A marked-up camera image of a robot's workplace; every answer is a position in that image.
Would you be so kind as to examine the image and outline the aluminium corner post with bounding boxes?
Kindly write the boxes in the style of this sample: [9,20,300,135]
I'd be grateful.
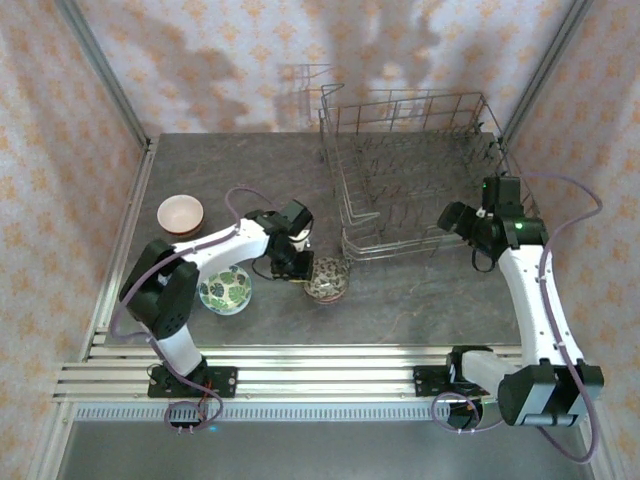
[58,0,154,151]
[497,0,596,149]

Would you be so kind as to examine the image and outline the green leaf pattern bowl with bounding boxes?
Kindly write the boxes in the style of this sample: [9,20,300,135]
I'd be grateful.
[198,265,254,315]

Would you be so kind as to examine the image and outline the grey wire dish rack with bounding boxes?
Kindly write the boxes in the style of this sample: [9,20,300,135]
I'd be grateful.
[318,83,542,274]

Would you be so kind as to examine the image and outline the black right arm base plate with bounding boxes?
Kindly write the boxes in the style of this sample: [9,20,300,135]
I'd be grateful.
[412,364,454,399]

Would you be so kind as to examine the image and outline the grey slotted cable duct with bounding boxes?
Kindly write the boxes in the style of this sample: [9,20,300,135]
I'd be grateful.
[72,402,451,424]

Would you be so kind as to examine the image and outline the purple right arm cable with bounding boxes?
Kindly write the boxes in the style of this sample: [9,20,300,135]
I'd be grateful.
[430,171,604,464]

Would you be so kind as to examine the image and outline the white bowl orange exterior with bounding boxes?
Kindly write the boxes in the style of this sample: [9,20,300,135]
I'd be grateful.
[156,194,206,236]

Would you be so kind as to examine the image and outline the black camera cable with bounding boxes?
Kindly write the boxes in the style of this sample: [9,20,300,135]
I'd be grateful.
[471,248,496,274]
[248,255,275,282]

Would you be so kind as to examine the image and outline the aluminium table side rail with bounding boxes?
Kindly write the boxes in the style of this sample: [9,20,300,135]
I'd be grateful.
[79,139,161,361]

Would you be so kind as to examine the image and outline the aluminium mounting rails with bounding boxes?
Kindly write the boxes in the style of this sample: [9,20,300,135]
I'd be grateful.
[52,343,601,404]

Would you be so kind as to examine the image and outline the black floral bowl pink exterior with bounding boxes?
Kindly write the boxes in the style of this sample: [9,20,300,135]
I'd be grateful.
[303,256,351,305]

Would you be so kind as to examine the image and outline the black right camera cable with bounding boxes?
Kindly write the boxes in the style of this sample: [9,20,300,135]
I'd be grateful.
[471,248,496,274]

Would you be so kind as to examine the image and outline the black left camera cable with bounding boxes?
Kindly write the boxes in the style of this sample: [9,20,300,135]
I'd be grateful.
[248,255,275,282]

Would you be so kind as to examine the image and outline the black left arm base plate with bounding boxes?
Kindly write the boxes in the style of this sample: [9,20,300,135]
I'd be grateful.
[147,365,238,400]

